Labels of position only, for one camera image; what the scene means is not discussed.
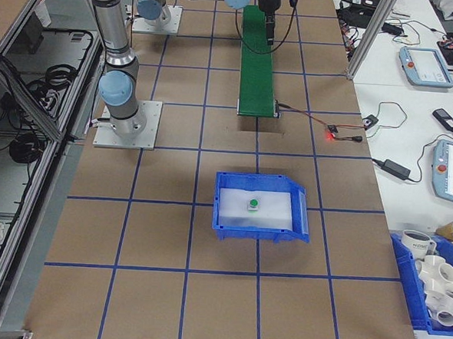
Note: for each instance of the white foam pad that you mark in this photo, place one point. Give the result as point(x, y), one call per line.
point(232, 208)

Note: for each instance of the long black power adapter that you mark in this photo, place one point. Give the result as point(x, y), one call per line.
point(397, 169)

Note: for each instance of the aluminium profile post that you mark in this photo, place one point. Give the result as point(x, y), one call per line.
point(367, 36)

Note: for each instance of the white bottle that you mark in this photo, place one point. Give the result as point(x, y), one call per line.
point(44, 12)

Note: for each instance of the blue plastic bin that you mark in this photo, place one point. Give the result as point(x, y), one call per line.
point(257, 234)

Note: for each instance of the black box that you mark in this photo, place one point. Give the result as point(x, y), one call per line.
point(34, 35)

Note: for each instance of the black handset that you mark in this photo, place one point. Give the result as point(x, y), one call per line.
point(445, 118)

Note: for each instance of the blue bin with fittings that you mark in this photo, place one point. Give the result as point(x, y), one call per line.
point(408, 280)

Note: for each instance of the small black module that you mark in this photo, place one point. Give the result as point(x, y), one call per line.
point(369, 121)

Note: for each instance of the small black circuit board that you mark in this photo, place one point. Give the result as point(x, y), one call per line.
point(332, 128)

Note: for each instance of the green push button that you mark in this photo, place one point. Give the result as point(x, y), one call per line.
point(253, 204)

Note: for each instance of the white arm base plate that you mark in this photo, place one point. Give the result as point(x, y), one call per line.
point(174, 24)
point(148, 134)

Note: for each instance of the white PVC pipe fitting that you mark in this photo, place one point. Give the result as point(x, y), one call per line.
point(445, 309)
point(435, 270)

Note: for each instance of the white mug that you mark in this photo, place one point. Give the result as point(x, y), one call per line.
point(416, 246)

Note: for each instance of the V-shaped metal bar frame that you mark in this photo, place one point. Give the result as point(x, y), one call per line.
point(53, 174)

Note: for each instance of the green conveyor belt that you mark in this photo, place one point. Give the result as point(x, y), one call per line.
point(255, 83)

